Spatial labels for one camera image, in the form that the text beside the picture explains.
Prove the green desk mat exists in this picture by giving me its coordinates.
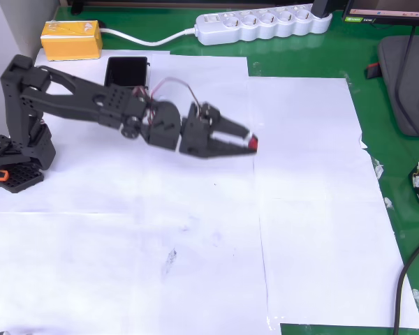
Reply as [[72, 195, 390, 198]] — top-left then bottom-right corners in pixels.
[[52, 0, 419, 335]]

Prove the white power strip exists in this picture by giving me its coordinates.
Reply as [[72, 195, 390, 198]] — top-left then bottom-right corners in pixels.
[[194, 3, 334, 47]]

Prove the white power cable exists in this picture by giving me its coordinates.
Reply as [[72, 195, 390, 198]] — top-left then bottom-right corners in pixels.
[[98, 26, 198, 47]]

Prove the thin black cable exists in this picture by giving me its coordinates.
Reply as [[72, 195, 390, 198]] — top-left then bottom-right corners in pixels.
[[393, 25, 419, 151]]

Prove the black plug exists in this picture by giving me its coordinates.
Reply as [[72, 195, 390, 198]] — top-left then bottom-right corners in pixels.
[[311, 0, 339, 19]]

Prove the black square cup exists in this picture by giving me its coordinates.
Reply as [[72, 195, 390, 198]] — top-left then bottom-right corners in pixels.
[[103, 56, 152, 92]]

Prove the yellow cardboard box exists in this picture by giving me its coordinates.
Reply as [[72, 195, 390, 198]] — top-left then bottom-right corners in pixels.
[[40, 20, 104, 62]]

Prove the gray laptop sleeve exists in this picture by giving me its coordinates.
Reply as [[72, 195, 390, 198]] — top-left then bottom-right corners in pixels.
[[365, 34, 419, 139]]

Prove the red servo wire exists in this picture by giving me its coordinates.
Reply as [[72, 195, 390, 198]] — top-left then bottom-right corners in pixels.
[[132, 76, 210, 116]]

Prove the black monitor with green sticker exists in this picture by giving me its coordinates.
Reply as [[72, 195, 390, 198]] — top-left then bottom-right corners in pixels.
[[341, 0, 419, 29]]

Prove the thick black cable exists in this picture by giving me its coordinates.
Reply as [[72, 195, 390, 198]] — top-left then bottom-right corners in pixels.
[[392, 231, 419, 335]]

